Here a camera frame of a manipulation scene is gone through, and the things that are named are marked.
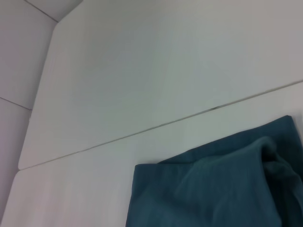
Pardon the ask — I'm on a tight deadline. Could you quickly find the teal blue printed T-shirt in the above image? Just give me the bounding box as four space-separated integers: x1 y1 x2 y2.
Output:
125 115 303 227

